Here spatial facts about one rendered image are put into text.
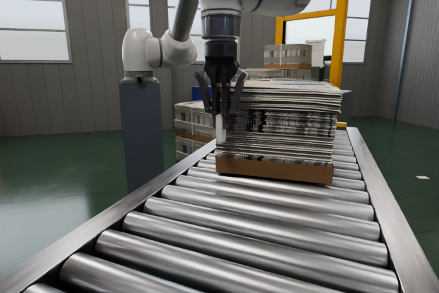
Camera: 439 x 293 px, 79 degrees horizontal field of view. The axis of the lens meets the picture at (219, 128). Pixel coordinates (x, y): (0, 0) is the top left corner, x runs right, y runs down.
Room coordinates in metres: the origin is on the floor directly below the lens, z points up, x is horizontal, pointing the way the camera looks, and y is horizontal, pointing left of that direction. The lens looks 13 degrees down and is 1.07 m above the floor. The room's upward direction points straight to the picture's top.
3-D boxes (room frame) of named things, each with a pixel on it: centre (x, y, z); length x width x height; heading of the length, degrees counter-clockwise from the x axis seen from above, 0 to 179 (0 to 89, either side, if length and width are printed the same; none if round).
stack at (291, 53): (2.71, -0.68, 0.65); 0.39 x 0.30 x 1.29; 49
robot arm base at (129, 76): (1.44, 0.43, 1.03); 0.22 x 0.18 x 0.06; 15
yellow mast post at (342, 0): (2.82, -1.21, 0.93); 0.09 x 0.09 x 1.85; 49
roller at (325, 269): (0.39, -0.03, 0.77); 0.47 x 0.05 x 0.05; 69
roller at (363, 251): (0.45, -0.06, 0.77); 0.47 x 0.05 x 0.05; 69
